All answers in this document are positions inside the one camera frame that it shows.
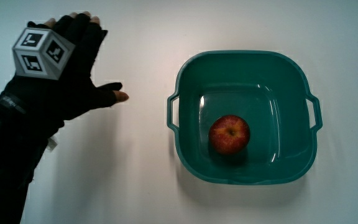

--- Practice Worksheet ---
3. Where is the person's left hand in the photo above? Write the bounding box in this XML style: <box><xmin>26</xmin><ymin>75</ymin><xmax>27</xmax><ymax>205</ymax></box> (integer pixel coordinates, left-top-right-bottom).
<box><xmin>0</xmin><ymin>11</ymin><xmax>129</xmax><ymax>122</ymax></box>

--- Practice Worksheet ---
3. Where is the red apple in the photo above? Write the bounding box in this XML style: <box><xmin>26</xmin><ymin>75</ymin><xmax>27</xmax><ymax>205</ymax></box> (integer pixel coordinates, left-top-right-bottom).
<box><xmin>208</xmin><ymin>114</ymin><xmax>251</xmax><ymax>156</ymax></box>

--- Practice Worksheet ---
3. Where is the teal plastic basin plate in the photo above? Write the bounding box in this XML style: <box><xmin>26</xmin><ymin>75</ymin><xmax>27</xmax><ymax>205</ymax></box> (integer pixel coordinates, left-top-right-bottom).
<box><xmin>167</xmin><ymin>50</ymin><xmax>323</xmax><ymax>185</ymax></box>

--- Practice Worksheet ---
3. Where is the person's left forearm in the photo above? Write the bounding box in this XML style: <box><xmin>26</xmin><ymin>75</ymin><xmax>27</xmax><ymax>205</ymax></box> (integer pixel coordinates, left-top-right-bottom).
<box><xmin>0</xmin><ymin>95</ymin><xmax>65</xmax><ymax>224</ymax></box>

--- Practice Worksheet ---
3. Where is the white sleeve tag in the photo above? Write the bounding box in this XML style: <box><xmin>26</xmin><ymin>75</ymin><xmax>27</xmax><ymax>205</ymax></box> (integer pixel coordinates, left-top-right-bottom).
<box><xmin>46</xmin><ymin>138</ymin><xmax>58</xmax><ymax>152</ymax></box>

